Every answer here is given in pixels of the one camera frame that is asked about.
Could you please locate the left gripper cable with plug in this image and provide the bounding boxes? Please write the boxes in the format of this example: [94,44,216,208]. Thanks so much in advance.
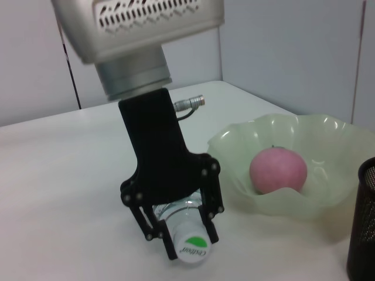
[173,94,208,121]

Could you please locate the green glass fruit plate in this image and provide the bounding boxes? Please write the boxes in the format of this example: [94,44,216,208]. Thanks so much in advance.
[207,113,375,222]

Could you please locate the clear plastic water bottle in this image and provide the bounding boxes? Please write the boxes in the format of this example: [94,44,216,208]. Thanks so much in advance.
[152,191,214,264]

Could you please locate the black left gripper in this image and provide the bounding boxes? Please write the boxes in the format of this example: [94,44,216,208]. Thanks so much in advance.
[118,87,225,261]

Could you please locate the pink peach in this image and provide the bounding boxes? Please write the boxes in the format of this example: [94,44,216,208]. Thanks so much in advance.
[249,146,308,196]

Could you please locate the black mesh pen holder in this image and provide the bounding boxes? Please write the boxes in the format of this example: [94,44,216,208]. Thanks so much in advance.
[345,156,375,281]

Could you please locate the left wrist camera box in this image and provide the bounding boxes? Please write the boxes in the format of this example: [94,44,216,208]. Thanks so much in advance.
[51,0,226,65]

